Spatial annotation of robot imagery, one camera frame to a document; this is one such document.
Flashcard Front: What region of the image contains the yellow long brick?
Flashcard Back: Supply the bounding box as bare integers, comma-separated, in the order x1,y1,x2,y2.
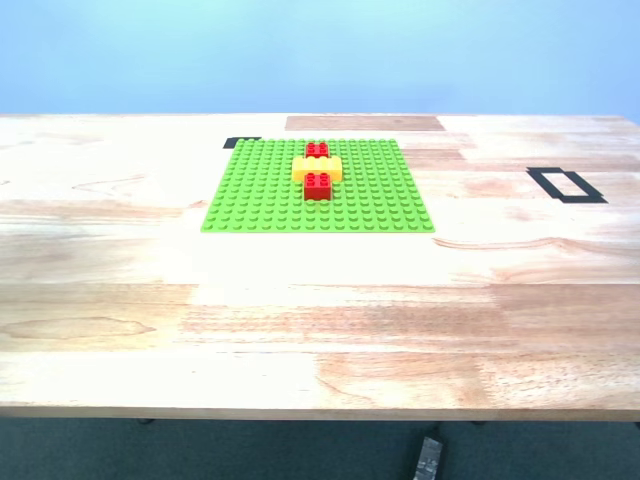
291,155,345,182

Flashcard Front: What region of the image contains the green studded baseplate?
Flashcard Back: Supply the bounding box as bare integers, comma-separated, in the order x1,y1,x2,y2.
199,138,437,235

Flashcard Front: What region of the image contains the black tape rectangle outline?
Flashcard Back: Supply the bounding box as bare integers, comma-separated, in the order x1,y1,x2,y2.
525,166,609,205

